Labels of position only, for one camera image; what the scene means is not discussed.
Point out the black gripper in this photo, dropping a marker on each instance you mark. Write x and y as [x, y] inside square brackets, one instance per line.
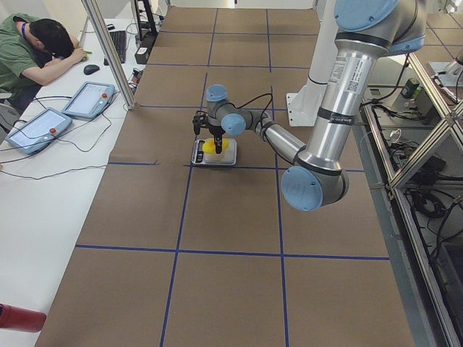
[216, 131]

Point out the yellow mango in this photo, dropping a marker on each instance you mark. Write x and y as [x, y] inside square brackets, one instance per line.
[209, 148]

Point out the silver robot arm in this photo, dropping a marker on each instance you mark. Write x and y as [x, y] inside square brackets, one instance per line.
[367, 31]

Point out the silver digital kitchen scale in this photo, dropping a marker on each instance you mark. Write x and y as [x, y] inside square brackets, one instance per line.
[204, 153]

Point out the black desktop computer box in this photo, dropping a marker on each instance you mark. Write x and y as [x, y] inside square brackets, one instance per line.
[144, 49]

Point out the far blue teach pendant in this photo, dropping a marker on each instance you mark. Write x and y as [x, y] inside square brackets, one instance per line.
[90, 100]

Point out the blue teach pendant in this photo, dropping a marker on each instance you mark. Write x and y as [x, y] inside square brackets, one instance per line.
[39, 132]
[90, 100]

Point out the black keyboard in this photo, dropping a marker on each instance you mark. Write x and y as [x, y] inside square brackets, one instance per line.
[119, 39]

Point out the black computer mouse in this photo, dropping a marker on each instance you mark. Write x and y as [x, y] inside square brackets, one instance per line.
[90, 69]

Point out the near blue teach pendant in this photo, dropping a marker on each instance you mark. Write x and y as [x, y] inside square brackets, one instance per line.
[39, 132]

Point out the person in green shirt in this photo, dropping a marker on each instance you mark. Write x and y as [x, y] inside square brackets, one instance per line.
[34, 53]

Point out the red fire extinguisher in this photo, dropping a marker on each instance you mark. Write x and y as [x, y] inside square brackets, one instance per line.
[23, 320]

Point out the aluminium frame post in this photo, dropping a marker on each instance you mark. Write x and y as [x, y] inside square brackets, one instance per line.
[107, 46]

